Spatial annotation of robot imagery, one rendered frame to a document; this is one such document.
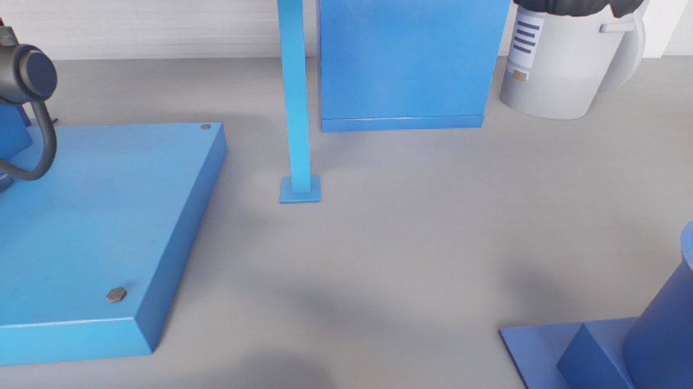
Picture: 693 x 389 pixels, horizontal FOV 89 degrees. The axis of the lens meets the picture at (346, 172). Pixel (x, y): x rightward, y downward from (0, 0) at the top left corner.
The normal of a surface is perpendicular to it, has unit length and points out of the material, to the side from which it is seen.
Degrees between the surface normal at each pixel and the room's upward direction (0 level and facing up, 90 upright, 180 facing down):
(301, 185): 90
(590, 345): 90
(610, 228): 0
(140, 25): 90
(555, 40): 93
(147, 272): 0
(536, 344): 0
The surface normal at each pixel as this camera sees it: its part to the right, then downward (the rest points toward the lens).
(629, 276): 0.02, -0.84
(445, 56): 0.10, 0.54
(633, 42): -0.92, 0.37
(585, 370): -1.00, 0.04
